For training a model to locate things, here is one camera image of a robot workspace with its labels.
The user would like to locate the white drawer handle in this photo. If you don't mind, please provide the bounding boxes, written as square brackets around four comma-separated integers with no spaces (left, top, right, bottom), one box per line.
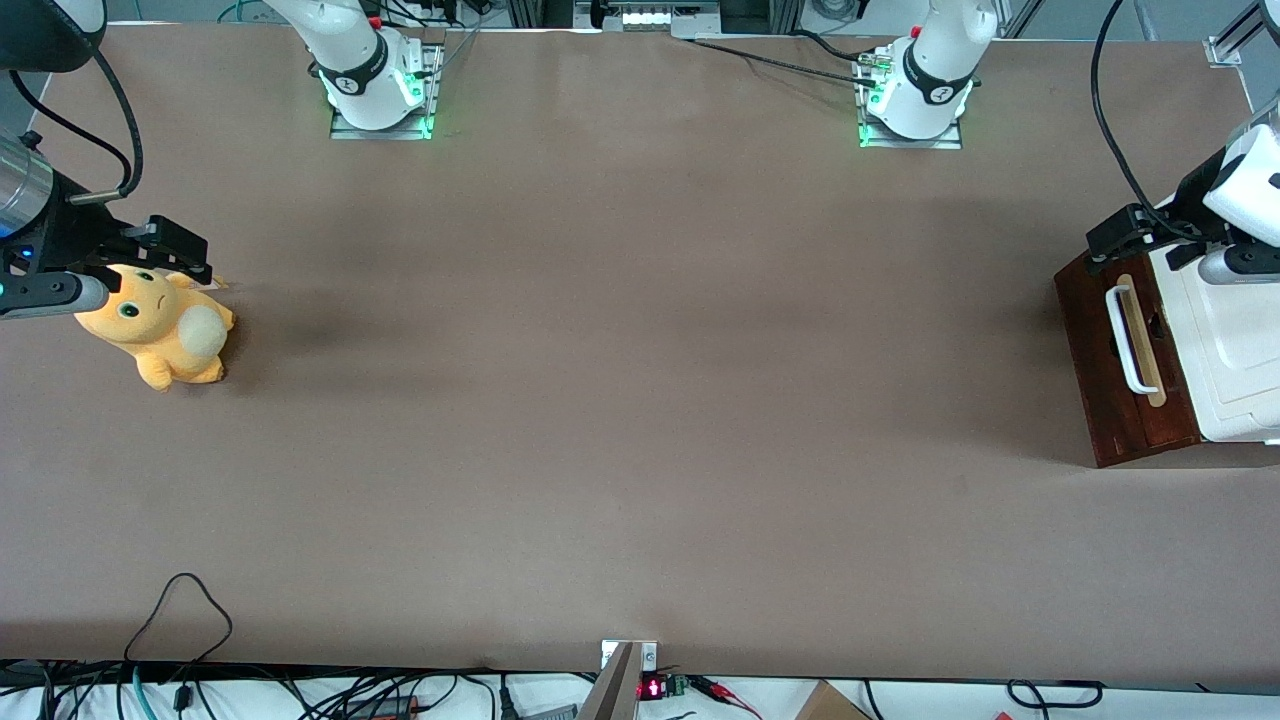
[1104,284,1162,397]

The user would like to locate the short black table cable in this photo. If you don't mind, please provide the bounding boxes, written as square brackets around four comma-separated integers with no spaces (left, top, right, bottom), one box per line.
[788,30,883,63]

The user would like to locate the dark wood drawer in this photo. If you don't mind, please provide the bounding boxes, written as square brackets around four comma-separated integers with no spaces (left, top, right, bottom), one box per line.
[1055,248,1201,461]

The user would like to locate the black looped cable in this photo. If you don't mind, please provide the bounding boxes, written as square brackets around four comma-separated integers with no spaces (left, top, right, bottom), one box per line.
[124,572,234,665]

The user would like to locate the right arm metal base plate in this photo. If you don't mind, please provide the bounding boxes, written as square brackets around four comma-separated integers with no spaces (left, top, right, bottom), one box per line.
[329,42,444,141]

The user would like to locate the white lit power strip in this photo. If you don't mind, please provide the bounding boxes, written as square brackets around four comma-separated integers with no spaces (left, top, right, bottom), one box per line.
[598,0,723,33]

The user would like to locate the long black table cable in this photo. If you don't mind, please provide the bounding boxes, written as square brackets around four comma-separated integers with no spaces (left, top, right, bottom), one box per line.
[688,38,883,87]

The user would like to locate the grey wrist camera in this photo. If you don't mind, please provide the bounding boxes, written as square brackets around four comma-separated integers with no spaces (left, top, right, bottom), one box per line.
[0,272,110,321]
[1198,243,1280,288]

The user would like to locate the white-topped dark wood cabinet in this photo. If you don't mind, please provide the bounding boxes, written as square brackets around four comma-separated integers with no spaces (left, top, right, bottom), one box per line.
[1055,95,1280,469]

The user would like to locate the grey camera mount bar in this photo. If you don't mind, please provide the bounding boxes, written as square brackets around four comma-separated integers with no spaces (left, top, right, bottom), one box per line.
[575,640,660,720]

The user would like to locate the black oval cable loop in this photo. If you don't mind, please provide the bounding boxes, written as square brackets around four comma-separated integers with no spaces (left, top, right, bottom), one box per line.
[1007,679,1105,712]

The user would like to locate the brown cardboard box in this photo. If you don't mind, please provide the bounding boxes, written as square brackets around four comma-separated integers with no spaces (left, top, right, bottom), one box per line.
[794,680,873,720]

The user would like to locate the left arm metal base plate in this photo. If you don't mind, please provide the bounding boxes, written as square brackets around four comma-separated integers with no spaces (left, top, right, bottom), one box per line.
[857,48,964,151]

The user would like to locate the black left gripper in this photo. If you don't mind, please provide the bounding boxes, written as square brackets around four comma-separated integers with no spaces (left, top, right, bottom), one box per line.
[1084,148,1241,277]

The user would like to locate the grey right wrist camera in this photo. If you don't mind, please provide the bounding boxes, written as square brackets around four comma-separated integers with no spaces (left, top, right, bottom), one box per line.
[0,272,110,321]

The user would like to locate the orange plush toy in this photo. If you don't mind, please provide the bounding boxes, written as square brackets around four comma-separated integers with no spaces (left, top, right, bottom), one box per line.
[74,264,237,392]

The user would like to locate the red clip wires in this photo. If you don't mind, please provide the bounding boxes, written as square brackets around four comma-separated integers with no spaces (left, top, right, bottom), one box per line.
[688,676,765,719]

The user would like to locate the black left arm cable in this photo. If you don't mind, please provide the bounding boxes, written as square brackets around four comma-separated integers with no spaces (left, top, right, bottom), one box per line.
[1090,0,1201,242]

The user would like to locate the aluminium corner bracket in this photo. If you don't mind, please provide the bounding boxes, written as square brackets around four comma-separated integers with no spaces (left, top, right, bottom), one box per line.
[1204,0,1280,69]

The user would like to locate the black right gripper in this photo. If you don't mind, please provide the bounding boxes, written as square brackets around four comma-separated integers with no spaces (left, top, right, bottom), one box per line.
[4,172,214,292]

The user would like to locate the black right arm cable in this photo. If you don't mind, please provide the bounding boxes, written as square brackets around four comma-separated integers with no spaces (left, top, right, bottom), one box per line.
[8,45,145,202]

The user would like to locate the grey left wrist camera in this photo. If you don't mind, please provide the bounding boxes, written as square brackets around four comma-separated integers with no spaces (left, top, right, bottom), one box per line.
[1198,243,1280,288]

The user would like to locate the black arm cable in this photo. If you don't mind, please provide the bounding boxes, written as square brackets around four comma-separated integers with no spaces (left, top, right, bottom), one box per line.
[1090,0,1201,242]
[8,45,145,202]

